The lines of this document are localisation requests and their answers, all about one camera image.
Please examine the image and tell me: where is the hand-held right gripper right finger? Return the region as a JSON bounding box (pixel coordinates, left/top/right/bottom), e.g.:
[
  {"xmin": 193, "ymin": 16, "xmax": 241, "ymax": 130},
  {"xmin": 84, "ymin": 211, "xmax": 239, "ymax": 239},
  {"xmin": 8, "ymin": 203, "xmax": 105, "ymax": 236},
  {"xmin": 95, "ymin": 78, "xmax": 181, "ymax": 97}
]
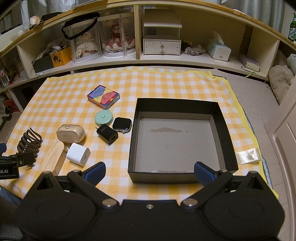
[{"xmin": 181, "ymin": 162, "xmax": 265, "ymax": 208}]

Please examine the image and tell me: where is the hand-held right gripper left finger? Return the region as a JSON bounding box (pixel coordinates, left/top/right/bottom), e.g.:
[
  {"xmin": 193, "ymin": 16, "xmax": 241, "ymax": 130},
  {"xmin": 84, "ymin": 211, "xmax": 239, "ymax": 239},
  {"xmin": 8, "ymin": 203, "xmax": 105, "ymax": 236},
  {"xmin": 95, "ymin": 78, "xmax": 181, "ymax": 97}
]
[{"xmin": 35, "ymin": 161, "xmax": 117, "ymax": 208}]

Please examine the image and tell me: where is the brown hair claw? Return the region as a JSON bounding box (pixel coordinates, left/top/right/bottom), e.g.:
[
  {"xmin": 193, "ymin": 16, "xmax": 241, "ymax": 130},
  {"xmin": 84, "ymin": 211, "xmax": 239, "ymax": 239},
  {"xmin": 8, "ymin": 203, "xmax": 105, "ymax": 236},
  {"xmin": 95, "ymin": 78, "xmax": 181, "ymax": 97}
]
[{"xmin": 17, "ymin": 128, "xmax": 43, "ymax": 166}]

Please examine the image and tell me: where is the white charger plug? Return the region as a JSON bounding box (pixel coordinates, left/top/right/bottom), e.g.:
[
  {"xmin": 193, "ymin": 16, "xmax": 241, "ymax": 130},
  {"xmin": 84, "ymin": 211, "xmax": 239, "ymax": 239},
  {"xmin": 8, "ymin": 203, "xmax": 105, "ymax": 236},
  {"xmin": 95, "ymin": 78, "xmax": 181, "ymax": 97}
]
[{"xmin": 66, "ymin": 142, "xmax": 91, "ymax": 167}]

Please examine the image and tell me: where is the oval wooden block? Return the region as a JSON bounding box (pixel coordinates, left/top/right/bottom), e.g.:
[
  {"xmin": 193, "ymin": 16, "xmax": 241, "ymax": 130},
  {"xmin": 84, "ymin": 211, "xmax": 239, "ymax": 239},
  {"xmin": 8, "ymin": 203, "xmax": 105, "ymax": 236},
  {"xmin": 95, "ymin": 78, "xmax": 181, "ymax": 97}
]
[{"xmin": 41, "ymin": 141, "xmax": 68, "ymax": 176}]

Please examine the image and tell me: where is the black charger plug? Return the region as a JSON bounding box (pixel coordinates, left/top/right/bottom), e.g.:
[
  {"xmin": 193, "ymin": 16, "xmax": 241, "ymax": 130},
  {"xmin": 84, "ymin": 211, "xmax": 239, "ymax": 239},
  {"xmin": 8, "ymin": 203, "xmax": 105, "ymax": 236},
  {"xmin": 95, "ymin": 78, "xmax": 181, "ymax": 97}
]
[{"xmin": 95, "ymin": 124, "xmax": 119, "ymax": 146}]

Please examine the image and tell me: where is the black cardboard box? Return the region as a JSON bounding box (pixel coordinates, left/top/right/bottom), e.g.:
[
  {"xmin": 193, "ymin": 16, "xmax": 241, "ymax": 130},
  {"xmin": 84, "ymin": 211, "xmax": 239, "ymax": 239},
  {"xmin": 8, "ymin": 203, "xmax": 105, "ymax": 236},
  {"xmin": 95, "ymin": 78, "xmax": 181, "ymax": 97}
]
[{"xmin": 128, "ymin": 98, "xmax": 239, "ymax": 184}]

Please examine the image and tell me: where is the beige earbuds case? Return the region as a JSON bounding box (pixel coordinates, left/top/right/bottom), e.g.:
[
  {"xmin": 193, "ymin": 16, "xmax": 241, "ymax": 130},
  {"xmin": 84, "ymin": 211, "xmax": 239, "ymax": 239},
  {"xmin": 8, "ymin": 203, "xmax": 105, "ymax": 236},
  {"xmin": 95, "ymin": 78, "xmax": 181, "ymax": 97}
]
[{"xmin": 57, "ymin": 124, "xmax": 85, "ymax": 143}]

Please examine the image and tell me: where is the black smartwatch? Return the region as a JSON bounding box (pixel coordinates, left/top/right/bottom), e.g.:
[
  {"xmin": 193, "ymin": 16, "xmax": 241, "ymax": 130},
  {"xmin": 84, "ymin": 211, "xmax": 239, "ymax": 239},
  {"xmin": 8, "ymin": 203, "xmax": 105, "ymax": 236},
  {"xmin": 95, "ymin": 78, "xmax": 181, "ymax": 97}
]
[{"xmin": 112, "ymin": 117, "xmax": 132, "ymax": 134}]

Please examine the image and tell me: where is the mint round tape measure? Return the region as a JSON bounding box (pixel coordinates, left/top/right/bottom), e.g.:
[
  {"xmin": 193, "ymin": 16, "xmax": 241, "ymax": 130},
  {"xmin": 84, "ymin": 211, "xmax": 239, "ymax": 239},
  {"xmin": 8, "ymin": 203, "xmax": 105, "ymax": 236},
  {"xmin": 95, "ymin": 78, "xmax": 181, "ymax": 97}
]
[{"xmin": 95, "ymin": 110, "xmax": 113, "ymax": 127}]

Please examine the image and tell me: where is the colourful card box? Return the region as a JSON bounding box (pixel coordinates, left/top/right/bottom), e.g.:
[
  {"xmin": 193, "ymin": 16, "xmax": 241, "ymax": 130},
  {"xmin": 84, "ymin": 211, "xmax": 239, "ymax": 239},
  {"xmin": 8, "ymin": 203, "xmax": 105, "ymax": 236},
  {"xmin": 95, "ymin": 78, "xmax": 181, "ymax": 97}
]
[{"xmin": 87, "ymin": 85, "xmax": 121, "ymax": 110}]

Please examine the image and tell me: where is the black tripod stand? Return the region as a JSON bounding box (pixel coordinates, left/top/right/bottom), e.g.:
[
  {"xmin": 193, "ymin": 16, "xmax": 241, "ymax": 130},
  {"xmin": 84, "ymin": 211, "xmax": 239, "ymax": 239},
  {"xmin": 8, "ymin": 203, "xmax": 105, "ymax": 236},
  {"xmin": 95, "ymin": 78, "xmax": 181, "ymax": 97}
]
[{"xmin": 0, "ymin": 105, "xmax": 13, "ymax": 131}]

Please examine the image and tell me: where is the shiny clear plastic strip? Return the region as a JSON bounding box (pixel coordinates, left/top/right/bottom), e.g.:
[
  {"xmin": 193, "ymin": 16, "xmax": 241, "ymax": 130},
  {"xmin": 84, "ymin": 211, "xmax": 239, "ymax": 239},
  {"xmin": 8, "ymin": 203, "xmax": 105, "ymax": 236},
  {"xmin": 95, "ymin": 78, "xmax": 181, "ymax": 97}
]
[{"xmin": 235, "ymin": 147, "xmax": 262, "ymax": 165}]

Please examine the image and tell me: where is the white panelled door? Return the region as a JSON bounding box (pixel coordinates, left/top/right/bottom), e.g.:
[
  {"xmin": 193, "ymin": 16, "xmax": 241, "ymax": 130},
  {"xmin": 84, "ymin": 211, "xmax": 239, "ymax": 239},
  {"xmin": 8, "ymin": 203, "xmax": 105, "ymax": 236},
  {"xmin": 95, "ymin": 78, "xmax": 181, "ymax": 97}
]
[{"xmin": 267, "ymin": 81, "xmax": 296, "ymax": 241}]

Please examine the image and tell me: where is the dark green box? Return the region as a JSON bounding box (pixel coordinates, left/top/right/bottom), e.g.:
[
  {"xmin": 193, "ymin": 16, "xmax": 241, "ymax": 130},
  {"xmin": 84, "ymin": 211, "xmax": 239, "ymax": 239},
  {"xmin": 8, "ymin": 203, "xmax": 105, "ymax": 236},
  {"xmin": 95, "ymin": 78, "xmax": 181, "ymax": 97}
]
[{"xmin": 32, "ymin": 55, "xmax": 55, "ymax": 73}]

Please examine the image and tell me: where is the yellow white checkered mat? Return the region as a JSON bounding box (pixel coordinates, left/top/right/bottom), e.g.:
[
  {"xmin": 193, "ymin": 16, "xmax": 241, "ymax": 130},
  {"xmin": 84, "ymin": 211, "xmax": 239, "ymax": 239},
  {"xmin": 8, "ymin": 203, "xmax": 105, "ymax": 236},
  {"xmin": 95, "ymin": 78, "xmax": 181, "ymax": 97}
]
[{"xmin": 0, "ymin": 66, "xmax": 279, "ymax": 202}]

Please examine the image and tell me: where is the yellow box with black print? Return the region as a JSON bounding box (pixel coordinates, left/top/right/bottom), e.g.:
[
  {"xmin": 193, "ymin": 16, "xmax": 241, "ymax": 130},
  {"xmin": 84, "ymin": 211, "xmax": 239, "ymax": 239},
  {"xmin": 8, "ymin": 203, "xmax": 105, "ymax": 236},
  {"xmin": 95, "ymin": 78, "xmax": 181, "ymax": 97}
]
[{"xmin": 50, "ymin": 45, "xmax": 72, "ymax": 68}]

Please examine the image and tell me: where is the wooden shelf unit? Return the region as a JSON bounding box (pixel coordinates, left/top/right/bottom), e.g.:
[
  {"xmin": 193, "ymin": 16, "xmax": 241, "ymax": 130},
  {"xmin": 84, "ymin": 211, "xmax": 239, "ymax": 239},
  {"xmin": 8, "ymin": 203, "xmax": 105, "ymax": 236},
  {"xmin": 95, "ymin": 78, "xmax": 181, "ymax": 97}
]
[{"xmin": 0, "ymin": 0, "xmax": 296, "ymax": 114}]

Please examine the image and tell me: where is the beige plush blanket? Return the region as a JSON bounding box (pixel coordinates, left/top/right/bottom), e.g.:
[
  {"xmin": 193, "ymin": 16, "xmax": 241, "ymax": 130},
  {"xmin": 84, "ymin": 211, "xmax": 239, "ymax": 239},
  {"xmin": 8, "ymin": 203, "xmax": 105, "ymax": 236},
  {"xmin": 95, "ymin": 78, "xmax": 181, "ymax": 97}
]
[{"xmin": 268, "ymin": 65, "xmax": 296, "ymax": 105}]

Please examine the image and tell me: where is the grey scrunchie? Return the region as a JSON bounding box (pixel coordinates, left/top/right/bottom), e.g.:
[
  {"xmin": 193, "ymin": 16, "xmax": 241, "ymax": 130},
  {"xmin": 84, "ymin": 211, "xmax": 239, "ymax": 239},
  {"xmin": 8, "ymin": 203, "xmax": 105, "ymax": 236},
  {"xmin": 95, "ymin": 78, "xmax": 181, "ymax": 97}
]
[{"xmin": 184, "ymin": 45, "xmax": 206, "ymax": 56}]

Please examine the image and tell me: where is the pale blue tissue box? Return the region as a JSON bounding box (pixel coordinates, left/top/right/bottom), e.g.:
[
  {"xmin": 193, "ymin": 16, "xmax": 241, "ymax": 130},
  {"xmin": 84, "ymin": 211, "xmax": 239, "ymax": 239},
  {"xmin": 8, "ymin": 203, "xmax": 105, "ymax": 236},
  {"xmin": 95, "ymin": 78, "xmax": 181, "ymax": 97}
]
[{"xmin": 205, "ymin": 31, "xmax": 232, "ymax": 62}]

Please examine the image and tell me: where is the clear case with white doll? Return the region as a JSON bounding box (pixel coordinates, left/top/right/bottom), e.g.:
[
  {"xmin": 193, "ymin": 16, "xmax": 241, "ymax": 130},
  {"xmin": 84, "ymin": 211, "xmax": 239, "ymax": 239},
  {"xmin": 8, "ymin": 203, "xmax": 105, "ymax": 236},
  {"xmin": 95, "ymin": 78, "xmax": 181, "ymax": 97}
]
[{"xmin": 61, "ymin": 11, "xmax": 102, "ymax": 64}]

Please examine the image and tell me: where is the white mini drawer cabinet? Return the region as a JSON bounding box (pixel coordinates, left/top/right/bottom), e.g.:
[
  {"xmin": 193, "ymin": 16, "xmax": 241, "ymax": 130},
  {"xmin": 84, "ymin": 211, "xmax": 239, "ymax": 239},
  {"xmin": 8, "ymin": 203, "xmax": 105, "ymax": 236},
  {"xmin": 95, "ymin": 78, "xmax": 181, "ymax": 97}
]
[{"xmin": 142, "ymin": 8, "xmax": 182, "ymax": 56}]

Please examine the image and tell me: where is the clear case with pink doll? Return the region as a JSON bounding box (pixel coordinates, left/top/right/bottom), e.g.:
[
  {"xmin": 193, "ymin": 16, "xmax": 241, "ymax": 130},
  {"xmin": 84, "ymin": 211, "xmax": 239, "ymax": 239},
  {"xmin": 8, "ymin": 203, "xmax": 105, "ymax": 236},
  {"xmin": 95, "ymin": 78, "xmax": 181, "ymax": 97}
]
[{"xmin": 98, "ymin": 11, "xmax": 137, "ymax": 58}]

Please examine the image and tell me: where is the pale plush pillow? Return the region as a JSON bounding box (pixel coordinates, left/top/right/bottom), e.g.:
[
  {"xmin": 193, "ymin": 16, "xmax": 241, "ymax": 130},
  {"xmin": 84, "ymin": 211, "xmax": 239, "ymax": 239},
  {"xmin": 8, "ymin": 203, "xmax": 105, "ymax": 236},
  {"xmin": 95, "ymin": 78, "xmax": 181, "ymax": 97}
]
[{"xmin": 287, "ymin": 54, "xmax": 296, "ymax": 70}]

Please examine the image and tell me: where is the green glass bottle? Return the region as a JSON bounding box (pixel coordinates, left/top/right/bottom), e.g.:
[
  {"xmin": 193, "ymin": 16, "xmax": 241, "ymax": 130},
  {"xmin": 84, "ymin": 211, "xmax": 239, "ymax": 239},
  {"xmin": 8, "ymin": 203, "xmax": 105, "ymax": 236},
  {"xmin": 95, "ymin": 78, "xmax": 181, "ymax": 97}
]
[{"xmin": 287, "ymin": 13, "xmax": 296, "ymax": 43}]

